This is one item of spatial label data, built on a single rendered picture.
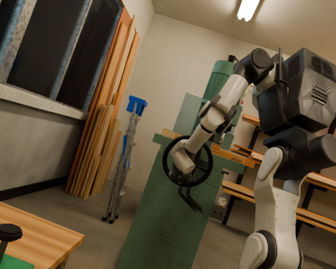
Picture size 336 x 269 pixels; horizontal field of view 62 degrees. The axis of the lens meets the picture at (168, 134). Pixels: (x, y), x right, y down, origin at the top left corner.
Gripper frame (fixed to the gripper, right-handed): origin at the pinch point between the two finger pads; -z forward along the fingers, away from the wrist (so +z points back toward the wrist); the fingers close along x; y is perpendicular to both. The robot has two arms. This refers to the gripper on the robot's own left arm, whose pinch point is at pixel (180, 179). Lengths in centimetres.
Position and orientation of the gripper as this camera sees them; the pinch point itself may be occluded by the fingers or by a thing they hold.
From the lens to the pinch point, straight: 151.2
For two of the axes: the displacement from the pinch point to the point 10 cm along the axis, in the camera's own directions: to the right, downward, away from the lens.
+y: 2.1, -8.2, 5.4
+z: 0.1, -5.5, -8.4
